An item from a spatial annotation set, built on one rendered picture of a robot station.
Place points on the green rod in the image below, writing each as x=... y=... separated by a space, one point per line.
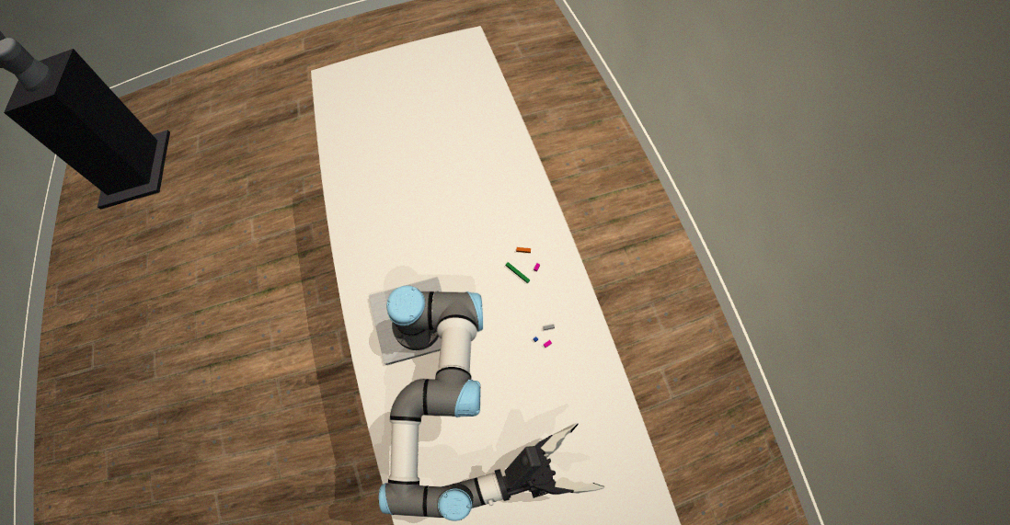
x=517 y=272

